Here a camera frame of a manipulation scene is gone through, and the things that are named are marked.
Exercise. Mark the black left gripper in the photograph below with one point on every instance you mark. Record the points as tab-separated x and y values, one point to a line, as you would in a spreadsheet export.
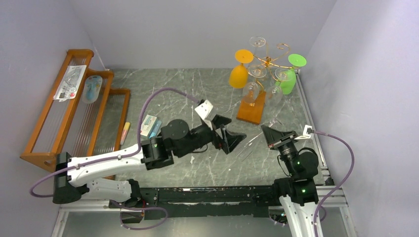
230	140

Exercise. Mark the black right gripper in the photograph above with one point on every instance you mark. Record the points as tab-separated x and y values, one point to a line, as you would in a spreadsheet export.
282	140

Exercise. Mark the clear wine glass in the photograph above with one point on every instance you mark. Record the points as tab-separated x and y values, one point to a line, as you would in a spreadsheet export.
273	95
253	88
250	146

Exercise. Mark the green plastic wine glass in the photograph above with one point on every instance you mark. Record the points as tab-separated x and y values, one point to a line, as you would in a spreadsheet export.
286	78

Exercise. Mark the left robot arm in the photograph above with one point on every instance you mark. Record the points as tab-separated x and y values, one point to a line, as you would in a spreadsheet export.
79	177

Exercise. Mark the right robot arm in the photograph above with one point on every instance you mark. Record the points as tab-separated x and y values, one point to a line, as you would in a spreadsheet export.
297	193

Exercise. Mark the yellow plastic wine glass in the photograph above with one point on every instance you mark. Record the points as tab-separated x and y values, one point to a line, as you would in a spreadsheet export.
239	75

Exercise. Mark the blue marker pen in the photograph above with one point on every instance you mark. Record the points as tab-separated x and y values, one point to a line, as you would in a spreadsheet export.
155	129

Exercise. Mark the small white blue box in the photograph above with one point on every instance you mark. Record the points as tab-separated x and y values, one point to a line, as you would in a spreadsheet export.
147	125

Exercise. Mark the yellow pink marker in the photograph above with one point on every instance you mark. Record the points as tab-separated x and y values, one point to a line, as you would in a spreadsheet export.
124	132

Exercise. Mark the light blue packaged item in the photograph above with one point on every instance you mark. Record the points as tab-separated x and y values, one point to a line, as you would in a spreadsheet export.
92	89

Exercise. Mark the wooden tiered shelf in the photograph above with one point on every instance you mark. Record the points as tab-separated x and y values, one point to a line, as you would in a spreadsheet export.
75	127

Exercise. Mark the white packaged item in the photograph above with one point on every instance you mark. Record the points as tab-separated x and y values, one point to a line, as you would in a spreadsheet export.
70	83

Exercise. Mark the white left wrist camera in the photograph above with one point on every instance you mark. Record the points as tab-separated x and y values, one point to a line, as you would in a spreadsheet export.
206	112

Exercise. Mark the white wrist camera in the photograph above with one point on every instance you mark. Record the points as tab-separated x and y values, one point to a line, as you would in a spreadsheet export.
206	112
307	133

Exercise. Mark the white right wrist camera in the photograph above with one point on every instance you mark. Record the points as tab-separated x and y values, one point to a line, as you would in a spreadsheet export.
307	133

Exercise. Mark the gold wire rack wooden base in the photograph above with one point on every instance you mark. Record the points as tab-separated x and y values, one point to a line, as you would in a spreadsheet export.
253	114

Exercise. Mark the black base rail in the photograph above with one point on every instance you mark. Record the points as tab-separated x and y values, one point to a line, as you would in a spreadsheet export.
206	201

